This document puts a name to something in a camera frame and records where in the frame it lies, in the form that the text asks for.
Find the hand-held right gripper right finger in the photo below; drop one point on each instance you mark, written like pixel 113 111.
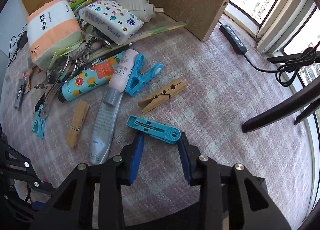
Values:
pixel 185 162

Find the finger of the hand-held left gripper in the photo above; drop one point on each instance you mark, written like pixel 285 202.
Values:
pixel 23 163

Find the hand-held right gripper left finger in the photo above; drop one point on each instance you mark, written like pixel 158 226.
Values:
pixel 136 159

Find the light blue clothes peg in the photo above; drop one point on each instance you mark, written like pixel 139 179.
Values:
pixel 41 129
pixel 35 123

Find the orange green tissue pack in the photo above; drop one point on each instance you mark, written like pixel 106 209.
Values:
pixel 52 29

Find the star dotted tissue pack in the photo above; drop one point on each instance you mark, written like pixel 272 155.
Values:
pixel 112 17

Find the clear tube grey cap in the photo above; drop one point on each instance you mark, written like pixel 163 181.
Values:
pixel 102 129

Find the silver metal clamp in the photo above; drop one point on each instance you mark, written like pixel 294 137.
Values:
pixel 48 102

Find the wooden clothes peg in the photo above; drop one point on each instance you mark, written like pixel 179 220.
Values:
pixel 172 87
pixel 78 119

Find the blue round-end clothes peg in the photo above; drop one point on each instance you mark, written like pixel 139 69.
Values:
pixel 136 79

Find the small snack sachet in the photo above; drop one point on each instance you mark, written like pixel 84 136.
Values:
pixel 27 82

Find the pink white tube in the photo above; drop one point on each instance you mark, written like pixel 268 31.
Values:
pixel 122 69

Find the teal orange-print tube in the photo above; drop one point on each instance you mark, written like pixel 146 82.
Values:
pixel 82 82

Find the black tripod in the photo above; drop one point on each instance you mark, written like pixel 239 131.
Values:
pixel 275 112

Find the black pen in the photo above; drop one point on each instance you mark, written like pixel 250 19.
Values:
pixel 105 56

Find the metal key rings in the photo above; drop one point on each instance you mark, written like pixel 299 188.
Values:
pixel 86 51

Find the white power strip with charger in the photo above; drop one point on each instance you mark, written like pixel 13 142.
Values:
pixel 11 42

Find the black power adapter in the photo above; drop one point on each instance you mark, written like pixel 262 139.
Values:
pixel 22 41

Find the green chopstick sleeve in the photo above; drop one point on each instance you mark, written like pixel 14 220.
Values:
pixel 162 29

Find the black inline controller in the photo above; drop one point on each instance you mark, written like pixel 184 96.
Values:
pixel 233 38

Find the white charger plug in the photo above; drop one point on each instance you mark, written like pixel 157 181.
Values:
pixel 135 4

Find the white window frame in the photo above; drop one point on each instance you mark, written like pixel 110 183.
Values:
pixel 297 2

